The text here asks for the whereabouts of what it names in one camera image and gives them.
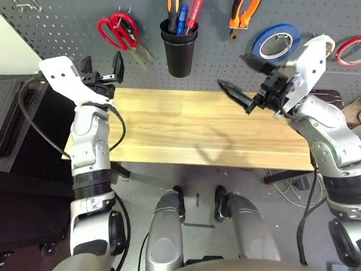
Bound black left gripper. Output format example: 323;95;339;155
79;50;127;101

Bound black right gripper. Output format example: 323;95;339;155
215;51;295;116

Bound red handled scissors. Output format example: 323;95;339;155
96;10;148;74

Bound orange black pliers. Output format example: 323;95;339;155
226;0;273;43

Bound white tape roll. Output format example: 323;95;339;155
324;36;338;59

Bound black orange screwdriver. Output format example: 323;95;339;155
166;0;182;33

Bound grey perforated pegboard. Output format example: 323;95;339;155
0;0;361;130

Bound metal peg hook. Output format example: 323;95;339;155
274;33;293;54
114;7;134;34

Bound blue tape roll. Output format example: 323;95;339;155
250;22;304;65

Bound black plastic cup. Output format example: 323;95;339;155
159;16;200;49
163;37;201;79

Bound small black tool case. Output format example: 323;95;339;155
312;87;343;108

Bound red tape roll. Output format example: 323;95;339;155
334;35;361;67

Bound black power adapter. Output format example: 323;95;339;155
294;176;311;192

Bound silver right robot leg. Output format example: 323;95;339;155
211;181;282;265

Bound silver robot leg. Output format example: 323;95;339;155
211;181;282;265
140;184;190;271

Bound long black floor tape strip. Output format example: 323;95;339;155
183;220;215;231

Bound black cabinet on casters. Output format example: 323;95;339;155
0;63;137;269

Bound silver left robot leg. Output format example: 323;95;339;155
140;184;190;271

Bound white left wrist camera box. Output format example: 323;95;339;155
38;53;114;111

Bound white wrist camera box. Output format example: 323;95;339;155
268;35;336;119
38;53;114;111

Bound black handled scissors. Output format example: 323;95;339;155
117;11;156;66

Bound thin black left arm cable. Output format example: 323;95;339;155
105;103;128;152

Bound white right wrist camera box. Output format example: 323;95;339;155
268;35;336;119

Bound blue handled screwdriver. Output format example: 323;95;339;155
173;4;192;36

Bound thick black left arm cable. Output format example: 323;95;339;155
17;75;73;163

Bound double wire hook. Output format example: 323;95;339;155
14;0;43;14

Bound white floor cables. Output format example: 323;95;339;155
274;165;327;210

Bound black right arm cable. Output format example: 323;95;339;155
292;159;326;266

